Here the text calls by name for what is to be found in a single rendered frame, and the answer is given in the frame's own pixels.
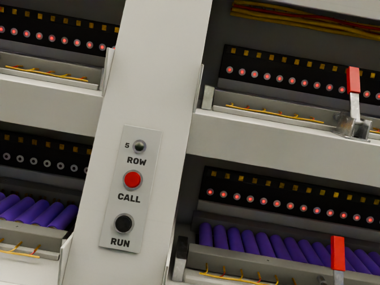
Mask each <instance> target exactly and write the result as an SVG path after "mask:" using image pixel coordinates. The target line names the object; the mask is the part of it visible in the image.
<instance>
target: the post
mask: <svg viewBox="0 0 380 285"><path fill-rule="evenodd" d="M211 4H212V0H126V3H125V6H124V11H123V16H122V21H121V24H120V28H119V33H118V38H117V41H116V46H115V51H114V56H113V61H112V64H111V69H110V73H109V78H108V81H107V86H106V91H105V96H104V99H103V104H102V109H101V113H100V118H99V121H98V126H97V131H96V135H95V139H94V144H93V149H92V153H91V157H90V161H89V166H88V171H87V175H86V179H85V183H84V188H83V193H82V197H81V201H80V206H79V211H78V214H77V218H76V223H75V228H74V233H73V236H72V241H71V246H70V251H69V254H68V259H67V263H66V268H65V271H64V276H63V281H62V285H162V283H163V277H164V273H165V267H166V261H167V255H168V251H169V245H170V239H171V233H172V226H173V222H174V216H175V210H176V204H177V200H178V194H179V188H180V181H181V178H182V171H183V165H184V159H185V152H186V148H187V142H188V136H189V129H190V125H191V119H192V113H193V107H194V102H195V96H196V90H197V84H198V78H199V74H200V68H201V62H202V56H203V52H204V46H205V40H206V33H207V30H208V23H209V17H210V11H211ZM124 125H129V126H135V127H142V128H148V129H154V130H158V131H162V138H161V144H160V147H159V153H158V159H157V164H156V170H155V174H154V180H153V185H152V191H151V195H150V200H149V206H148V212H147V216H146V221H145V227H144V233H143V237H142V242H141V248H140V253H134V252H127V251H122V250H117V249H111V248H105V247H99V246H98V245H99V242H100V237H101V232H102V226H103V222H104V218H105V213H106V208H107V203H108V199H109V194H110V189H111V184H112V181H113V176H114V170H115V165H116V160H117V157H118V151H119V147H120V141H121V138H122V133H123V128H124Z"/></svg>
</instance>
